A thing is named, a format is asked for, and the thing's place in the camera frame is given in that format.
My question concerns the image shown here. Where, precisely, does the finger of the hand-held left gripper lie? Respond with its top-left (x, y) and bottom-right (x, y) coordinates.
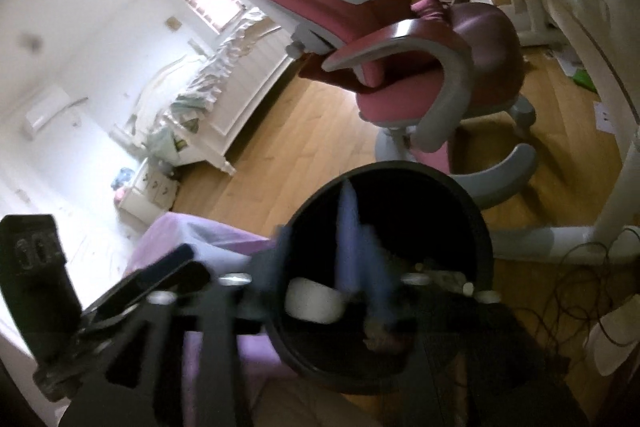
top-left (80, 244), bottom-right (212, 324)

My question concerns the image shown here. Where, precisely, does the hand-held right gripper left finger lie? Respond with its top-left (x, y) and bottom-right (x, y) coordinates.
top-left (57, 223), bottom-right (301, 427)

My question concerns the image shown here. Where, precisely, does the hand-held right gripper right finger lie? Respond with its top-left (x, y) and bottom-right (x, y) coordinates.
top-left (362, 227), bottom-right (592, 427)

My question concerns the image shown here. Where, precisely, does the black round bin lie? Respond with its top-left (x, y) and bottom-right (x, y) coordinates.
top-left (265, 160), bottom-right (497, 396)

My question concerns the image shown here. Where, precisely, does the white nightstand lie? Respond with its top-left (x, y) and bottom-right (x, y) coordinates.
top-left (117, 157), bottom-right (179, 229)

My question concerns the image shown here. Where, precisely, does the white rounded object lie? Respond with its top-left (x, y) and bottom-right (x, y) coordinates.
top-left (283, 279), bottom-right (347, 324)

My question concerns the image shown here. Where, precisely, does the white plastic part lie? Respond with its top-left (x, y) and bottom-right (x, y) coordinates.
top-left (582, 292), bottom-right (640, 378)

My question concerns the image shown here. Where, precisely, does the white air conditioner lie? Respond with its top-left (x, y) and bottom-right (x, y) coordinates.
top-left (24, 88), bottom-right (72, 140)

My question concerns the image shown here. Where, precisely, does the white bed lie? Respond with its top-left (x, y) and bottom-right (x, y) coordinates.
top-left (112, 6), bottom-right (302, 178)

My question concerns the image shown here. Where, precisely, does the pink swivel chair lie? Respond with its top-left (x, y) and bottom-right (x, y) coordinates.
top-left (240, 0), bottom-right (542, 210)

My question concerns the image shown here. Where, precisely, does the white paper sheet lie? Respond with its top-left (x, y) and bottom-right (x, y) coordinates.
top-left (592, 101), bottom-right (619, 134)

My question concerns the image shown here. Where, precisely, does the green flat object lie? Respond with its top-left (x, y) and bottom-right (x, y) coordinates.
top-left (570, 68), bottom-right (602, 94)

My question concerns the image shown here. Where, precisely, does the black cable tangle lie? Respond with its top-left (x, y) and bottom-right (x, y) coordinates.
top-left (520, 234), bottom-right (640, 375)

